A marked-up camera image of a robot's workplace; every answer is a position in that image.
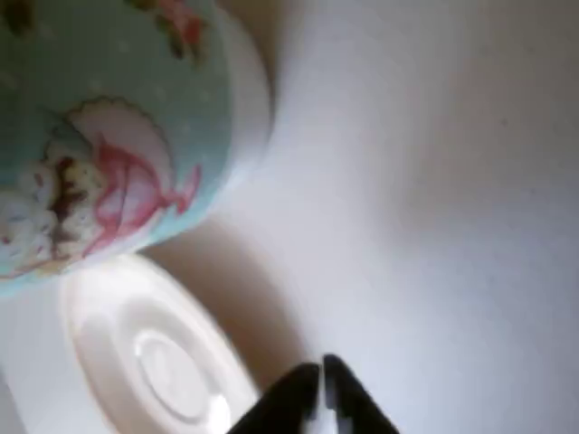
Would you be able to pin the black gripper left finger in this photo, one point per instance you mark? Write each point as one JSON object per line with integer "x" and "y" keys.
{"x": 289, "y": 402}

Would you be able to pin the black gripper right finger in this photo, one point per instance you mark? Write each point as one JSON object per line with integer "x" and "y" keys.
{"x": 357, "y": 402}

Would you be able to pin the cream white saucer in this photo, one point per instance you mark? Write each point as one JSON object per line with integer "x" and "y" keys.
{"x": 172, "y": 361}

